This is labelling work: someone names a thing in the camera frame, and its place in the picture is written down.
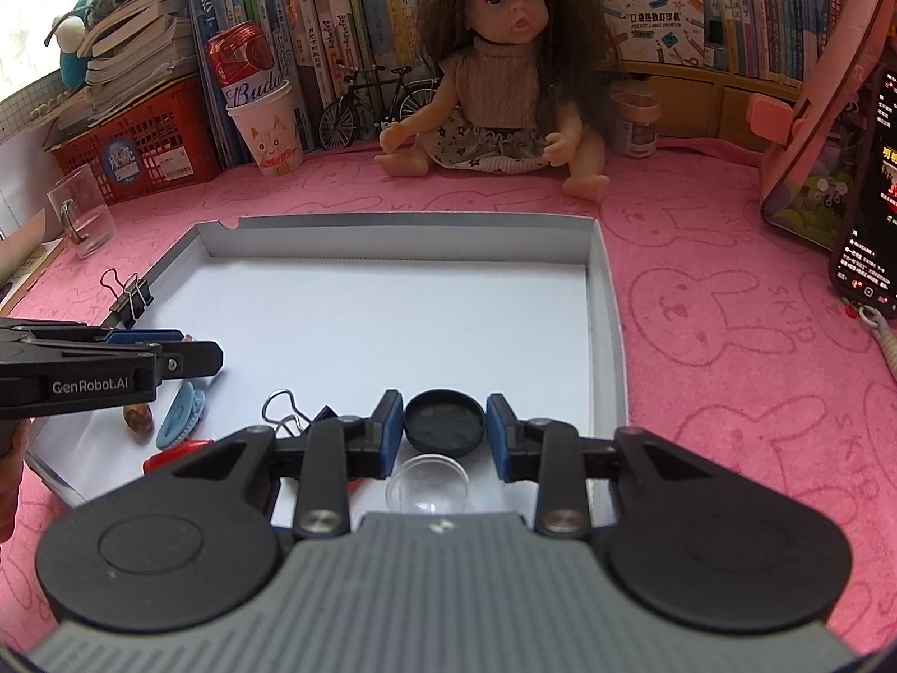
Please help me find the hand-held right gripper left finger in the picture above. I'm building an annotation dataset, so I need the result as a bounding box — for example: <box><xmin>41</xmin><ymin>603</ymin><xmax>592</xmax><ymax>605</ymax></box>
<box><xmin>164</xmin><ymin>389</ymin><xmax>406</xmax><ymax>542</ymax></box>

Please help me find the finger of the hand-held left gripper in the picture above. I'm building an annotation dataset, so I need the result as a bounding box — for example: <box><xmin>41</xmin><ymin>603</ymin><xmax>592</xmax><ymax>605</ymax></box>
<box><xmin>91</xmin><ymin>328</ymin><xmax>187</xmax><ymax>349</ymax></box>
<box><xmin>144</xmin><ymin>340</ymin><xmax>225</xmax><ymax>389</ymax></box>

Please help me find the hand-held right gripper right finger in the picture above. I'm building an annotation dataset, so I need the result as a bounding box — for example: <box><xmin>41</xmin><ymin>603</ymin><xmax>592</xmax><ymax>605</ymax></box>
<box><xmin>487</xmin><ymin>393</ymin><xmax>712</xmax><ymax>542</ymax></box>

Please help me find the black round lid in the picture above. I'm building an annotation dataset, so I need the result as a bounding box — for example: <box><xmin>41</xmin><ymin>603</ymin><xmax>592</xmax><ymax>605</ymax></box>
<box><xmin>405</xmin><ymin>388</ymin><xmax>486</xmax><ymax>458</ymax></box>

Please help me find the clear plastic cup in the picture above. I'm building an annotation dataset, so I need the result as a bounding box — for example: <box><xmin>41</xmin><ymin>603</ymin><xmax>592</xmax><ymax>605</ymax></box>
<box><xmin>385</xmin><ymin>454</ymin><xmax>469</xmax><ymax>521</ymax></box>

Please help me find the black binder clip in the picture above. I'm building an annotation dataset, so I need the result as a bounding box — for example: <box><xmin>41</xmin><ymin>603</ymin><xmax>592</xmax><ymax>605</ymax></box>
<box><xmin>262</xmin><ymin>389</ymin><xmax>341</xmax><ymax>439</ymax></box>
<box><xmin>100</xmin><ymin>268</ymin><xmax>155</xmax><ymax>329</ymax></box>

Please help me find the large red toy sausage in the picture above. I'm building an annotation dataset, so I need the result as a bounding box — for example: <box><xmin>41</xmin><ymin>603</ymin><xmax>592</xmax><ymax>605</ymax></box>
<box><xmin>144</xmin><ymin>438</ymin><xmax>215</xmax><ymax>476</ymax></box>

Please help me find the shallow white cardboard box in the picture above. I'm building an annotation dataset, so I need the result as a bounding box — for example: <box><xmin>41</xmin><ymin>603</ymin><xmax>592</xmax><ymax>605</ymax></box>
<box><xmin>24</xmin><ymin>212</ymin><xmax>630</xmax><ymax>528</ymax></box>

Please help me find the person's left hand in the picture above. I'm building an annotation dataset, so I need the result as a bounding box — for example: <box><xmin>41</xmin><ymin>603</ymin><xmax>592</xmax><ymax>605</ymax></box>
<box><xmin>0</xmin><ymin>419</ymin><xmax>30</xmax><ymax>544</ymax></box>

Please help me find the open notebook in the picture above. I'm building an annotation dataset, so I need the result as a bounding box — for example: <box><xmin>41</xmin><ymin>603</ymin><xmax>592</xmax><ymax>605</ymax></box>
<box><xmin>0</xmin><ymin>224</ymin><xmax>67</xmax><ymax>316</ymax></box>

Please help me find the clear drinking glass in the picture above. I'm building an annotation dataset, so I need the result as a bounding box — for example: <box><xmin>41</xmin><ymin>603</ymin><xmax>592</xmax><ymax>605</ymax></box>
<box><xmin>47</xmin><ymin>164</ymin><xmax>117</xmax><ymax>259</ymax></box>

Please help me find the red plastic crate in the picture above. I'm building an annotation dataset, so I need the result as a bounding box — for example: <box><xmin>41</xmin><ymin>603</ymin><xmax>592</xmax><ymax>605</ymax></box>
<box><xmin>45</xmin><ymin>73</ymin><xmax>224</xmax><ymax>204</ymax></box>

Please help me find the pink bunny-print blanket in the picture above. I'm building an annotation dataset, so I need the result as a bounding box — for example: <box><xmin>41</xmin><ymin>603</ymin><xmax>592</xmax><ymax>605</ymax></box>
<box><xmin>0</xmin><ymin>133</ymin><xmax>897</xmax><ymax>673</ymax></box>

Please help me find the white paper cup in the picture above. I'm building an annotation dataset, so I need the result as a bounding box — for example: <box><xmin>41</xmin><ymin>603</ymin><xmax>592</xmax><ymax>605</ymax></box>
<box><xmin>225</xmin><ymin>80</ymin><xmax>306</xmax><ymax>176</ymax></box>

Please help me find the black model bicycle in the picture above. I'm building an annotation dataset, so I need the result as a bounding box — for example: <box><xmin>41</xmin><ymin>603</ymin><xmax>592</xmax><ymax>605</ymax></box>
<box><xmin>318</xmin><ymin>64</ymin><xmax>444</xmax><ymax>151</ymax></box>

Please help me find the blue plush toy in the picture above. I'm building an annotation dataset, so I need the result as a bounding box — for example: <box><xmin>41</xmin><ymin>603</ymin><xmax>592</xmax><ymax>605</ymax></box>
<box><xmin>45</xmin><ymin>0</ymin><xmax>95</xmax><ymax>89</ymax></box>

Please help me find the red beer can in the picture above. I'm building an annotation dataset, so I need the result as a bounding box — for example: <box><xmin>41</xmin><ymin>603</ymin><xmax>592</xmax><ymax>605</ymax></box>
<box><xmin>206</xmin><ymin>21</ymin><xmax>290</xmax><ymax>109</ymax></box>

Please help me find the pile of flat books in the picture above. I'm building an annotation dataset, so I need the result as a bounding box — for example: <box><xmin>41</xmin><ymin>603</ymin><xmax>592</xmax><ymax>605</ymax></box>
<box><xmin>42</xmin><ymin>0</ymin><xmax>204</xmax><ymax>131</ymax></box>

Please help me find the small brown-lidded jar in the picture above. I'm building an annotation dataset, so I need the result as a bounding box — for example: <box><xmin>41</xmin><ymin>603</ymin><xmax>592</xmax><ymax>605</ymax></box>
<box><xmin>608</xmin><ymin>80</ymin><xmax>663</xmax><ymax>161</ymax></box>

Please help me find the row of upright books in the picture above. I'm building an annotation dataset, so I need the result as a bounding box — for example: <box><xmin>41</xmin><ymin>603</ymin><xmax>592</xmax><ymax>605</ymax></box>
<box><xmin>186</xmin><ymin>0</ymin><xmax>859</xmax><ymax>169</ymax></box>

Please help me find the long-haired baby doll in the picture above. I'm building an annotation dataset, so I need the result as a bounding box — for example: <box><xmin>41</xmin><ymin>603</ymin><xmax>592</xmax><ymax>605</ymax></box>
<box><xmin>376</xmin><ymin>0</ymin><xmax>623</xmax><ymax>206</ymax></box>

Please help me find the wooden desktop organizer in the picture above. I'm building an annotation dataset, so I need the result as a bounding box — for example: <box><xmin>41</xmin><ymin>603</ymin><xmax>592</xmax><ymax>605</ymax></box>
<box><xmin>617</xmin><ymin>59</ymin><xmax>807</xmax><ymax>155</ymax></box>

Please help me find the black smartphone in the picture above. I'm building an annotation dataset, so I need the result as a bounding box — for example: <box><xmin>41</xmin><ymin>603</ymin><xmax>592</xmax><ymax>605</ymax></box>
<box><xmin>829</xmin><ymin>63</ymin><xmax>897</xmax><ymax>320</ymax></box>

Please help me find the colourful printed white carton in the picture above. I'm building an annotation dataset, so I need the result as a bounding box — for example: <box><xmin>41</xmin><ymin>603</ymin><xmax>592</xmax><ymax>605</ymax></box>
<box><xmin>599</xmin><ymin>0</ymin><xmax>708</xmax><ymax>71</ymax></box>

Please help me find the pink model house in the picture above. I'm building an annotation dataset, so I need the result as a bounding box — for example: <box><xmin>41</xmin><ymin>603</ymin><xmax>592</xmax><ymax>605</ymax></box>
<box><xmin>746</xmin><ymin>0</ymin><xmax>897</xmax><ymax>253</ymax></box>

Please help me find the white braided cable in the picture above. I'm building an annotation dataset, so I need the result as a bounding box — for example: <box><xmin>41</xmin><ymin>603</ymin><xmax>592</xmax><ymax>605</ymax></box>
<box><xmin>844</xmin><ymin>301</ymin><xmax>897</xmax><ymax>380</ymax></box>

